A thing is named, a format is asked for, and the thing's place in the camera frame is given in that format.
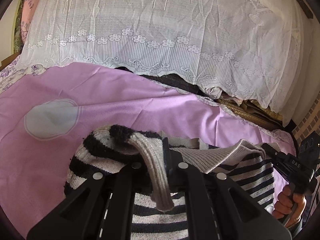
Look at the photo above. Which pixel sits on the purple floral sheet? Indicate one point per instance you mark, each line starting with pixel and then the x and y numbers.
pixel 12 76

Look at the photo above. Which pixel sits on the green floral cloth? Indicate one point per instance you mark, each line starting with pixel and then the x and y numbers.
pixel 18 35

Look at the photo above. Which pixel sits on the black grey striped sweater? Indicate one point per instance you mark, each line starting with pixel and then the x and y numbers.
pixel 250 177

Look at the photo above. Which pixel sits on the lilac bedsheet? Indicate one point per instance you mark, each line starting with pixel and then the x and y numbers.
pixel 112 97

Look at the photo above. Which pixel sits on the dark wooden bar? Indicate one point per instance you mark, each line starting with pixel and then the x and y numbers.
pixel 302 5

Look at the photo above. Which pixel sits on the brown woven mat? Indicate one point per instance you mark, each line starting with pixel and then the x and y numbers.
pixel 252 115

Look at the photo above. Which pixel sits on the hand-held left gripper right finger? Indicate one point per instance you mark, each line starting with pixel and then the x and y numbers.
pixel 190 180

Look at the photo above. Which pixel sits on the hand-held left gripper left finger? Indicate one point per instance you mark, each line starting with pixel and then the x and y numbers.
pixel 127 177

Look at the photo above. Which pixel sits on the person's right hand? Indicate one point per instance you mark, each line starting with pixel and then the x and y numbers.
pixel 287 200

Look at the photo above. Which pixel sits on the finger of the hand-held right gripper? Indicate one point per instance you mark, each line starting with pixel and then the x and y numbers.
pixel 271 152

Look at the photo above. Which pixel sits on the white lace cover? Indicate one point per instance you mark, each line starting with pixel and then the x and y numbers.
pixel 162 17

